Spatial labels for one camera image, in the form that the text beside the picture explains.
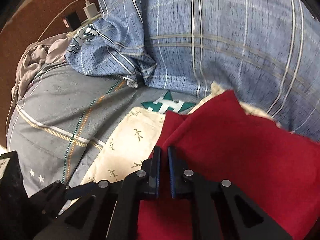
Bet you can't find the white charging cable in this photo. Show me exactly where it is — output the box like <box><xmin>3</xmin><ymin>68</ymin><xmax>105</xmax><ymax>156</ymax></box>
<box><xmin>4</xmin><ymin>0</ymin><xmax>89</xmax><ymax>136</ymax></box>

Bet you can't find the blue plaid quilt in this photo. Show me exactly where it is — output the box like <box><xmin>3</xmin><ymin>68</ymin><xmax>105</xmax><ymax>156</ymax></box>
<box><xmin>66</xmin><ymin>0</ymin><xmax>319</xmax><ymax>141</ymax></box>

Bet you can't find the black power adapter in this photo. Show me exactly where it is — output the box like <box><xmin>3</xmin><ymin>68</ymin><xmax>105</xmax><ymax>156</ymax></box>
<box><xmin>63</xmin><ymin>11</ymin><xmax>81</xmax><ymax>31</ymax></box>

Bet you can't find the cream leaf-print pillow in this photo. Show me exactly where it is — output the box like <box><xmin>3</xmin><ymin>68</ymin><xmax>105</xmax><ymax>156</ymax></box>
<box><xmin>67</xmin><ymin>81</ymin><xmax>283</xmax><ymax>207</ymax></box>

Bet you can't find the grey star-pattern bedsheet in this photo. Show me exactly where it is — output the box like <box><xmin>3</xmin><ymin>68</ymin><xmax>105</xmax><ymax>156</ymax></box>
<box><xmin>6</xmin><ymin>62</ymin><xmax>201</xmax><ymax>198</ymax></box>

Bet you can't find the grey crumpled garment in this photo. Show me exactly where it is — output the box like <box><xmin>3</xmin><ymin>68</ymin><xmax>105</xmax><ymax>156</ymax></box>
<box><xmin>11</xmin><ymin>33</ymin><xmax>72</xmax><ymax>106</ymax></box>

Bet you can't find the red knit sweater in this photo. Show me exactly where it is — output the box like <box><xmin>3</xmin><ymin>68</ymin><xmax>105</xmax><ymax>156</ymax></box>
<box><xmin>137</xmin><ymin>91</ymin><xmax>319</xmax><ymax>239</ymax></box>

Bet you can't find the white charger plug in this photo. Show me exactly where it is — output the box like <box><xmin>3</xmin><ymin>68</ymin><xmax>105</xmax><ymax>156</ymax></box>
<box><xmin>83</xmin><ymin>1</ymin><xmax>99</xmax><ymax>20</ymax></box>

